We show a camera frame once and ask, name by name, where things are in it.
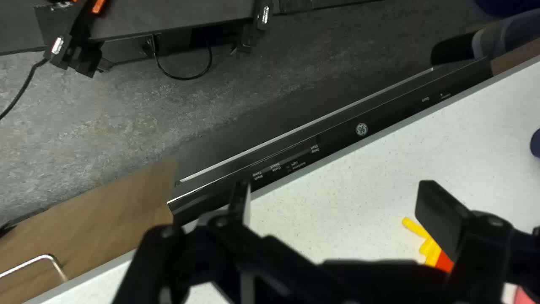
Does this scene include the black perforated robot table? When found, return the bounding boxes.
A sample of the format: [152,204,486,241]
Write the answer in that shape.
[0,0,373,77]

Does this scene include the metal drawer handle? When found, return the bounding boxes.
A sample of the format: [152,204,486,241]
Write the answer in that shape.
[0,253,69,283]

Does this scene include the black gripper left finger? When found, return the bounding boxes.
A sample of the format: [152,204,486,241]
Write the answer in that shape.
[111,179,266,304]

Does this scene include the small black waste bin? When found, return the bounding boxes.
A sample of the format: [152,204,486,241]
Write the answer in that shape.
[428,7,540,66]

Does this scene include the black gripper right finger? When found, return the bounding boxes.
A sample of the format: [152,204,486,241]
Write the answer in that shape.
[415,179,516,304]

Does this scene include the wooden base cabinet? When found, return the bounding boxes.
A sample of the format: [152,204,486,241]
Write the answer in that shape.
[0,159,184,304]

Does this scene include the black GE dishwasher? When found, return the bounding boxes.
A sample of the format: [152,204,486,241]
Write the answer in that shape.
[167,55,494,226]

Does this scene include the orange black bar clamp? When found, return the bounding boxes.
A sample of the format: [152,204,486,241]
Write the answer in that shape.
[32,0,111,79]

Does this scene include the black looped cable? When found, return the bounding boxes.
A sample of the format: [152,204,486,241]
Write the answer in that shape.
[147,34,216,83]

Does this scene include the yellow toy fry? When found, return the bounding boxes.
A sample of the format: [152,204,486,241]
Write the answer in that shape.
[400,216,430,240]
[418,236,445,267]

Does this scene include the thin black floor cable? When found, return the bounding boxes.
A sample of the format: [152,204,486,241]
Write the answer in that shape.
[0,55,50,123]

